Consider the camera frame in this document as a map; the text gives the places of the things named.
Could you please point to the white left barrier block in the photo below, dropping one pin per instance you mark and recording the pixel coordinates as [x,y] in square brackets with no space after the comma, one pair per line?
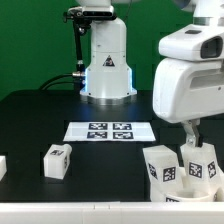
[3,167]

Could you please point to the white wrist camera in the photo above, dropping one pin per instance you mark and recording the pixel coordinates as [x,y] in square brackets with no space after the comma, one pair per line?
[194,43]

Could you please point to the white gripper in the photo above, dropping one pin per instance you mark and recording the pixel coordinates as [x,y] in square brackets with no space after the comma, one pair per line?
[186,91]

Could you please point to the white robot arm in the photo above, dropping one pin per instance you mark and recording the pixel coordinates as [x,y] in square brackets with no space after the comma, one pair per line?
[108,76]

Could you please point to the white front barrier wall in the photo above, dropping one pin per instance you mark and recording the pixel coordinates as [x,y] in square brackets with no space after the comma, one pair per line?
[112,213]

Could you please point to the white marker sheet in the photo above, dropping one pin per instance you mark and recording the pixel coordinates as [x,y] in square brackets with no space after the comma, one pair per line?
[109,131]

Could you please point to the black camera on stand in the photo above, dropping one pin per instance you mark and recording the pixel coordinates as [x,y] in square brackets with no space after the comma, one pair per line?
[82,17]

